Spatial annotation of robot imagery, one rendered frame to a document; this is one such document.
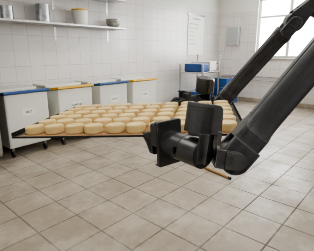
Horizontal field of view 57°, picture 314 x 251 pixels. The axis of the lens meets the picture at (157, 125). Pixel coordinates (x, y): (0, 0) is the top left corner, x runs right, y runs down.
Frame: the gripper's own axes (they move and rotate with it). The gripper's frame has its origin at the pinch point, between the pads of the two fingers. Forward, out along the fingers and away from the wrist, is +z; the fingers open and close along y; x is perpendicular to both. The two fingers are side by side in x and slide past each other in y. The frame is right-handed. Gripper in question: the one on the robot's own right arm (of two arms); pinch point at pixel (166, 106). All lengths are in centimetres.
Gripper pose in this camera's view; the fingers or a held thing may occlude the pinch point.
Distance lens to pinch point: 107.8
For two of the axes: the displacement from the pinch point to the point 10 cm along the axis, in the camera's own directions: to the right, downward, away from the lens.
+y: -0.3, -9.7, -2.4
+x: 5.8, 1.8, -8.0
